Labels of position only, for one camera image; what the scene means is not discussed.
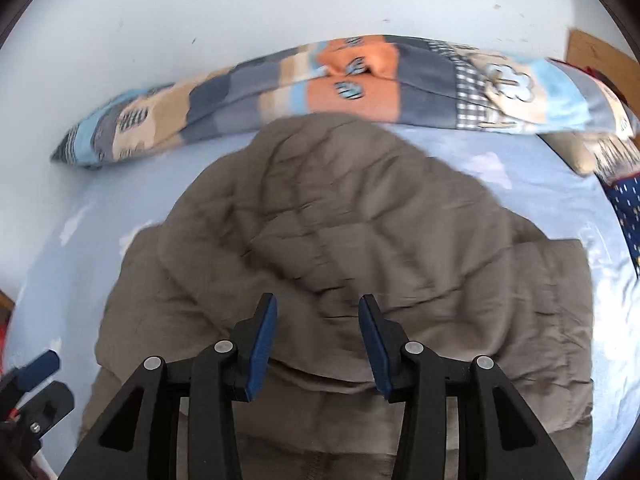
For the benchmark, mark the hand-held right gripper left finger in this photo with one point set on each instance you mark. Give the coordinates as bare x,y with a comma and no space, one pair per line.
260,355

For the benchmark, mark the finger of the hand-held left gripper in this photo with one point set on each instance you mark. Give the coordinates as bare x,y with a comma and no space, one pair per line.
37,369
50,407

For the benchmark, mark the beige patterned pillow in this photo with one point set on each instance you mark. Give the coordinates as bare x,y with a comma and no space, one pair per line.
585,152

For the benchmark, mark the dark red cloth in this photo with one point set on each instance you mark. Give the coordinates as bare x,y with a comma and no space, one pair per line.
600,74

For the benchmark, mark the wooden headboard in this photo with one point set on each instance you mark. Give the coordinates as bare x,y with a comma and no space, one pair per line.
590,50

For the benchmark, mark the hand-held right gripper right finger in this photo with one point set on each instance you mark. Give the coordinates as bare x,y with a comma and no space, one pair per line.
377,355

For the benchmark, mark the rolled patchwork blanket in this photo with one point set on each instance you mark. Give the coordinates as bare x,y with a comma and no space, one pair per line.
225,95

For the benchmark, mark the navy star print pillow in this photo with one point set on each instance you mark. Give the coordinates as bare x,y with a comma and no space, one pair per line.
627,210

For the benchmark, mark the brown quilted hooded jacket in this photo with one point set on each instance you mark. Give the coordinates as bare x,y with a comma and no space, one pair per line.
350,220

